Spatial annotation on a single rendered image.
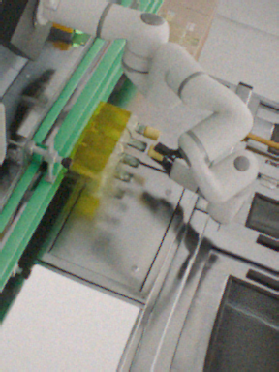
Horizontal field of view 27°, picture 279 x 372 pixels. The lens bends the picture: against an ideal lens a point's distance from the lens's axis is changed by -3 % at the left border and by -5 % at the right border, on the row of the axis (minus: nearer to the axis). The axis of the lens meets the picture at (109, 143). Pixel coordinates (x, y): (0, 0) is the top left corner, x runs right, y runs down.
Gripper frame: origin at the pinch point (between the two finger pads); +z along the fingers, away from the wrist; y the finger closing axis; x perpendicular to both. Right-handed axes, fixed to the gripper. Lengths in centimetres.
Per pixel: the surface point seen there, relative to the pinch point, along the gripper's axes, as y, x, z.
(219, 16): -301, -443, 144
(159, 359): -16, 44, -34
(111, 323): -13, 45, -19
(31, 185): 3.3, 34.0, 18.6
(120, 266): -13.3, 30.0, -10.4
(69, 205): -12.4, 24.0, 12.6
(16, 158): 8.6, 33.0, 24.7
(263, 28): -301, -465, 94
